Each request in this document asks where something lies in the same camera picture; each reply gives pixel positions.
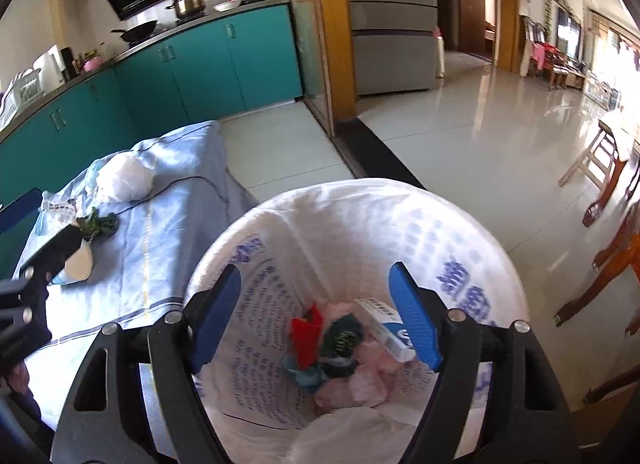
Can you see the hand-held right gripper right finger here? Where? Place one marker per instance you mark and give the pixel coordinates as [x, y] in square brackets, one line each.
[415, 324]

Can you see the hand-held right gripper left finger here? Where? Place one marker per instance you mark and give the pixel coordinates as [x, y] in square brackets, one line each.
[215, 314]

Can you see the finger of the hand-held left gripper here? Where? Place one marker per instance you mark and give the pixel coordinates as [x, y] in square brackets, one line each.
[20, 211]
[55, 251]

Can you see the white blue paper cup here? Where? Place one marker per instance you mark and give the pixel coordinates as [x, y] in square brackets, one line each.
[80, 266]

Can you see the white medicine box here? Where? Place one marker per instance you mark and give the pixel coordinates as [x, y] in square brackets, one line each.
[385, 331]

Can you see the green vegetable scrap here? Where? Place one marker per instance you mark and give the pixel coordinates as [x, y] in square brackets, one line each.
[100, 228]

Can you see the pink plastic bag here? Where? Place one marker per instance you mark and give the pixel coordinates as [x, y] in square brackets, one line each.
[371, 356]
[345, 394]

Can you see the dark green foil wrapper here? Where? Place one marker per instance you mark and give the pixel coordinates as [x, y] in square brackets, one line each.
[342, 336]

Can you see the red snack packet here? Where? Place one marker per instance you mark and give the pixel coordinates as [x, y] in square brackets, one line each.
[307, 339]

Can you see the white plastic bag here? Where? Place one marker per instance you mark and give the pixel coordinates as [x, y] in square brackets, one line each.
[125, 178]

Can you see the bin with white liner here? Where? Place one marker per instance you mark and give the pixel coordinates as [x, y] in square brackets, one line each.
[350, 244]

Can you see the teal candy wrapper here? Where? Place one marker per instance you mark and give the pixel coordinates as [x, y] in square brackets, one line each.
[305, 376]

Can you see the person's left hand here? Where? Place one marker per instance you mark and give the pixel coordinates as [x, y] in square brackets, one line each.
[20, 377]

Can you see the table with blue cloth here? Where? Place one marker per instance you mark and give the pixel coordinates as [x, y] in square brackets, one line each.
[150, 254]

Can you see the white dish rack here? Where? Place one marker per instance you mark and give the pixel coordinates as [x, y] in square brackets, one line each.
[25, 88]

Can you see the white kitchen appliance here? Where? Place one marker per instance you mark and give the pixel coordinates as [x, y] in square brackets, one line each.
[47, 68]

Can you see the pink container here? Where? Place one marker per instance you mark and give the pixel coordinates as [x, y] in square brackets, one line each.
[91, 65]

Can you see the dark wooden chair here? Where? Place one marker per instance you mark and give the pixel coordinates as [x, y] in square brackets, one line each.
[600, 284]

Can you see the black wok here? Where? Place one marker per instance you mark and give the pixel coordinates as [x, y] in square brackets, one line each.
[140, 31]

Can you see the teal base cabinets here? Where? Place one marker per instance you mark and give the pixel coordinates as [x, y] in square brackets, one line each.
[210, 68]

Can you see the light wooden stool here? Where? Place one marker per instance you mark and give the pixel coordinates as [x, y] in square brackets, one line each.
[595, 153]

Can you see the steel cooking pot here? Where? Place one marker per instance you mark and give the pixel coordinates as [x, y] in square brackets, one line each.
[189, 4]

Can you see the grey refrigerator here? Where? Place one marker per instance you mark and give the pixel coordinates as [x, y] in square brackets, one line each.
[390, 43]

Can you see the wooden framed glass door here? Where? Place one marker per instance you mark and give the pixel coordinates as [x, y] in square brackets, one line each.
[300, 43]

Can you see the white bowl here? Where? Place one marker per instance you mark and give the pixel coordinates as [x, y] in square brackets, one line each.
[227, 6]

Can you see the red wooden armchair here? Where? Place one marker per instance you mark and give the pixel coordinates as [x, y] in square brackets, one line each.
[557, 66]

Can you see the white baby fence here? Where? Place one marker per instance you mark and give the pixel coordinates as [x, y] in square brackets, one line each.
[602, 91]

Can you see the brown wooden door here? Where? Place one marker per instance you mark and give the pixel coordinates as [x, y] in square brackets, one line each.
[470, 8]

